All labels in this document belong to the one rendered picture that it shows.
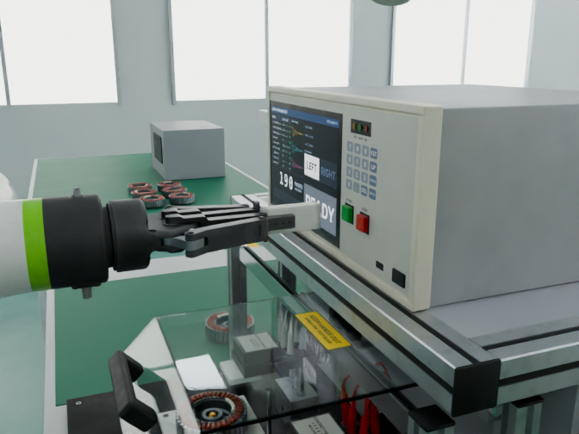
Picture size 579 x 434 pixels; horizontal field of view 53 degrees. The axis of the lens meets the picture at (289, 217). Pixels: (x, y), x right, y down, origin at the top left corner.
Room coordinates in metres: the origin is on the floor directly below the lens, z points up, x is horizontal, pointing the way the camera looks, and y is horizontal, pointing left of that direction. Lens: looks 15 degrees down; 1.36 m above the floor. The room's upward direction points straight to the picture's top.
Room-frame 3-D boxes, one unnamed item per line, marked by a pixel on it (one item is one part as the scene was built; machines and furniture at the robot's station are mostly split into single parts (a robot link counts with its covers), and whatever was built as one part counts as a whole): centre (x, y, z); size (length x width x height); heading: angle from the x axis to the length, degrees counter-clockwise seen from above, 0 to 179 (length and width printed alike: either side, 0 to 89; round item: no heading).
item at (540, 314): (0.83, -0.22, 1.09); 0.68 x 0.44 x 0.05; 21
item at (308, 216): (0.65, 0.00, 1.18); 0.07 x 0.01 x 0.03; 111
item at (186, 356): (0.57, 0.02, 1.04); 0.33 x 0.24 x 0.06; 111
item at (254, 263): (0.75, -0.01, 1.03); 0.62 x 0.01 x 0.03; 21
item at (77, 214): (0.57, 0.21, 1.18); 0.09 x 0.06 x 0.12; 21
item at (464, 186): (0.82, -0.23, 1.22); 0.44 x 0.39 x 0.20; 21
